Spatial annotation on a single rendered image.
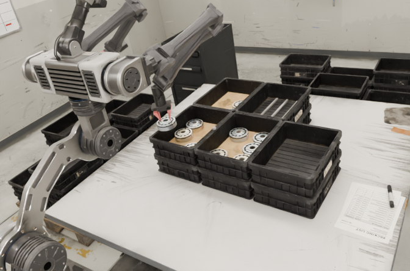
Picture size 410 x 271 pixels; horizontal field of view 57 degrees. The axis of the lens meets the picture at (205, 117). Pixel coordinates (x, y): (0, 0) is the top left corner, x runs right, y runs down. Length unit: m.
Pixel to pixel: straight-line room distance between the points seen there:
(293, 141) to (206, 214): 0.58
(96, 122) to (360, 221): 1.18
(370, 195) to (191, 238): 0.82
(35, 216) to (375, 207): 1.41
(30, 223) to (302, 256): 1.07
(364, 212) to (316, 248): 0.29
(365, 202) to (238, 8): 4.11
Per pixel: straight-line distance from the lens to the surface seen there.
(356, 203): 1.84
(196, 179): 1.99
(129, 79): 1.37
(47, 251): 1.59
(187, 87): 3.73
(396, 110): 2.54
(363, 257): 1.64
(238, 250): 1.66
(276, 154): 1.92
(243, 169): 1.75
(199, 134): 2.16
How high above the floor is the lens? 1.93
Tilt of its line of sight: 28 degrees down
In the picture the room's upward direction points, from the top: 11 degrees counter-clockwise
